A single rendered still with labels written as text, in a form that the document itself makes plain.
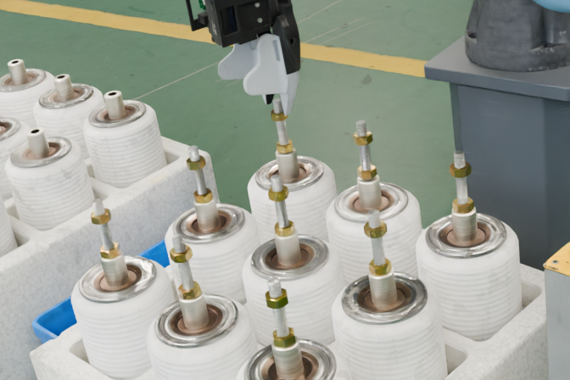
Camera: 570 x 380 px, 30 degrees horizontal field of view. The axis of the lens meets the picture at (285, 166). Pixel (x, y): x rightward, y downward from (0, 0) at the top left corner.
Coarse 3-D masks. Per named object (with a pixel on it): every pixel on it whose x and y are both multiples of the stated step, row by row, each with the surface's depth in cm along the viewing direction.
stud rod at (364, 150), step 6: (360, 120) 104; (360, 126) 103; (360, 132) 103; (366, 132) 104; (360, 150) 105; (366, 150) 104; (360, 156) 105; (366, 156) 105; (360, 162) 106; (366, 162) 105; (366, 168) 105; (366, 180) 106
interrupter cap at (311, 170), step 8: (272, 160) 118; (304, 160) 118; (312, 160) 117; (264, 168) 117; (272, 168) 117; (304, 168) 116; (312, 168) 116; (320, 168) 115; (256, 176) 116; (264, 176) 116; (304, 176) 114; (312, 176) 114; (320, 176) 114; (264, 184) 114; (288, 184) 113; (296, 184) 113; (304, 184) 113; (312, 184) 113
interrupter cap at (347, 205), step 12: (348, 192) 110; (384, 192) 109; (396, 192) 109; (336, 204) 108; (348, 204) 108; (384, 204) 107; (396, 204) 106; (348, 216) 105; (360, 216) 105; (384, 216) 104
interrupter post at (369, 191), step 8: (376, 176) 106; (360, 184) 106; (368, 184) 105; (376, 184) 106; (360, 192) 106; (368, 192) 106; (376, 192) 106; (360, 200) 107; (368, 200) 106; (376, 200) 106; (368, 208) 107
